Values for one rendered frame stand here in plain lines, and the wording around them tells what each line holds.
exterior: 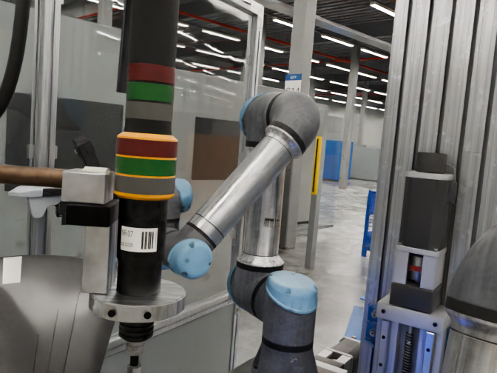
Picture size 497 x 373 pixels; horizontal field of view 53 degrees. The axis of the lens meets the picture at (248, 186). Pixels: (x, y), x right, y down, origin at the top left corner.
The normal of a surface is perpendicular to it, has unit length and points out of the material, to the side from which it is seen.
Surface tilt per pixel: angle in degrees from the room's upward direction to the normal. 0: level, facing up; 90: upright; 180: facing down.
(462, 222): 90
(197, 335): 90
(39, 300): 39
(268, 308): 90
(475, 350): 78
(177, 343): 90
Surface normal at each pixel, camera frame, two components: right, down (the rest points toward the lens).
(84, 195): 0.06, 0.10
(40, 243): 0.85, 0.11
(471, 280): -0.86, -0.23
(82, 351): 0.18, -0.72
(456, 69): -0.55, 0.04
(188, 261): 0.51, 0.12
